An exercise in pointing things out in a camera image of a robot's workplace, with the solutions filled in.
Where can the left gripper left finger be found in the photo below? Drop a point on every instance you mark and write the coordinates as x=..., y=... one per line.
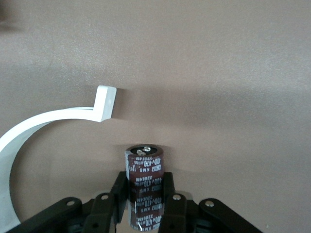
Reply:
x=102, y=213

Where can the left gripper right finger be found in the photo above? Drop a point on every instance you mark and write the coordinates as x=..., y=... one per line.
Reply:
x=179, y=213

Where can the long dark electrolytic capacitor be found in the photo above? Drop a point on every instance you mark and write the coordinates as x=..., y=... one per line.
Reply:
x=144, y=174

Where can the brown table cover sheet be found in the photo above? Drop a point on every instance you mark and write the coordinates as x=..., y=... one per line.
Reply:
x=194, y=72

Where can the white curved plastic bracket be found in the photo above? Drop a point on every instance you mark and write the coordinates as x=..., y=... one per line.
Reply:
x=105, y=104

